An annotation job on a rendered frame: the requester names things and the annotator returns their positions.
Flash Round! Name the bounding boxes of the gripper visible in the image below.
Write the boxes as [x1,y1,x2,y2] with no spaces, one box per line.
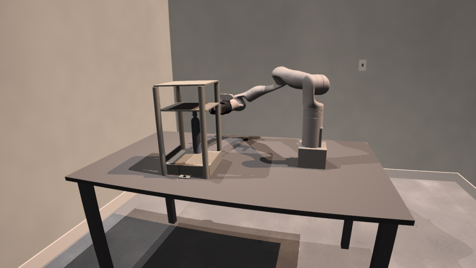
[209,94,235,115]

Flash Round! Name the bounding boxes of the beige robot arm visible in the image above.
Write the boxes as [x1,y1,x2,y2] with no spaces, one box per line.
[231,67,330,148]

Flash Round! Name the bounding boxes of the black bottle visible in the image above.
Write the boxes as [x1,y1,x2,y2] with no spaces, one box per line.
[191,112,201,154]

